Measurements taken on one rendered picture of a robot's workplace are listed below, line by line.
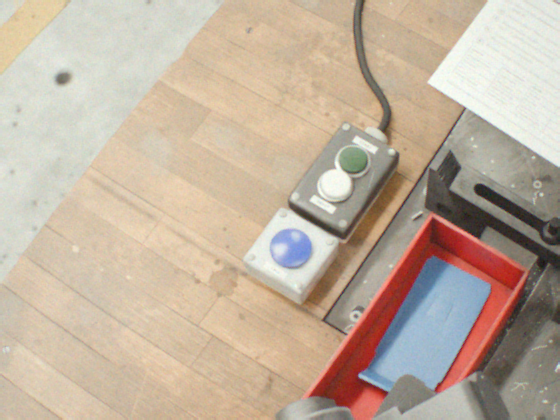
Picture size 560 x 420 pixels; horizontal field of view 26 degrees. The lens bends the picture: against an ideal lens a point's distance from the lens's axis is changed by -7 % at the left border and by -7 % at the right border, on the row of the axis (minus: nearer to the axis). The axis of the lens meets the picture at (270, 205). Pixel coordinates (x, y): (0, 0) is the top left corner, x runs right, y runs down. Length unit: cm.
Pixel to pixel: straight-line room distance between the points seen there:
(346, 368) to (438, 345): 9
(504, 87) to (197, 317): 41
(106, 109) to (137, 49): 14
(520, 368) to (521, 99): 31
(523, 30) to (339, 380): 46
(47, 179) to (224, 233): 113
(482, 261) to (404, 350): 12
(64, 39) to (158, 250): 130
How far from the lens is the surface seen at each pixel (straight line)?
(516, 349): 125
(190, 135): 135
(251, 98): 136
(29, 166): 241
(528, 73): 139
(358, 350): 124
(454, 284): 126
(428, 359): 123
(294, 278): 124
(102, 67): 249
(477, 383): 80
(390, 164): 129
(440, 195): 126
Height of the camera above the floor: 207
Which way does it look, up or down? 64 degrees down
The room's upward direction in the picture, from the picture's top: 7 degrees counter-clockwise
